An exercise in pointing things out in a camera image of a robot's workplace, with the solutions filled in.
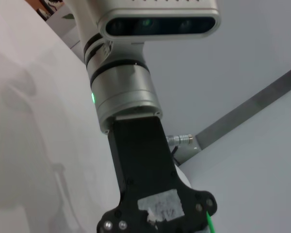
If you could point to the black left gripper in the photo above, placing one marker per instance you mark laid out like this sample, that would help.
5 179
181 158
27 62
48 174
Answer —
140 157

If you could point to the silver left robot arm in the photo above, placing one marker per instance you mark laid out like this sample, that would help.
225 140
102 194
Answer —
123 89

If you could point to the white tape patch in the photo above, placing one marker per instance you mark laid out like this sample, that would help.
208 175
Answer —
162 204

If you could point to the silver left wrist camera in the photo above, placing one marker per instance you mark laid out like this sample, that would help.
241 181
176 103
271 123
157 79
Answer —
160 21

